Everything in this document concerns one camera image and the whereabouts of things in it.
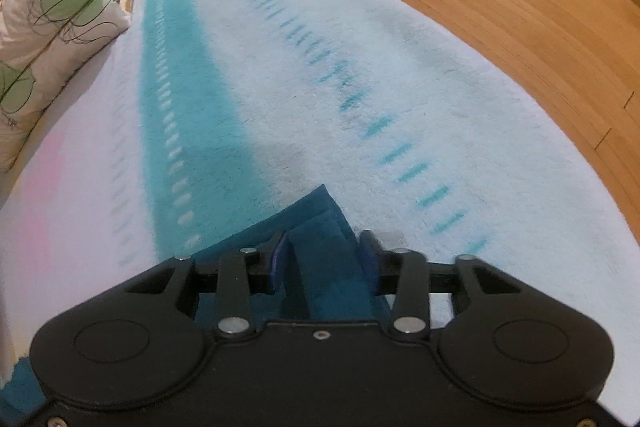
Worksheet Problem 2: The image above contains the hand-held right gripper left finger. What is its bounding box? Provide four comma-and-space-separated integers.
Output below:
121, 230, 291, 339

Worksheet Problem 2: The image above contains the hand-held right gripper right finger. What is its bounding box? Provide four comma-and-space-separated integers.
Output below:
359, 230, 524, 339

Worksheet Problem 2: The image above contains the teal button-up shirt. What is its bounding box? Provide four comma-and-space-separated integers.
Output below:
0, 183, 397, 423

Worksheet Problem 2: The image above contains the pale blue striped flower blanket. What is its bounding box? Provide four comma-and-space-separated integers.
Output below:
0, 0, 640, 427

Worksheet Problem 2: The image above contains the floral patterned pillow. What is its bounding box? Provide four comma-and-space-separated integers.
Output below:
0, 0, 139, 174

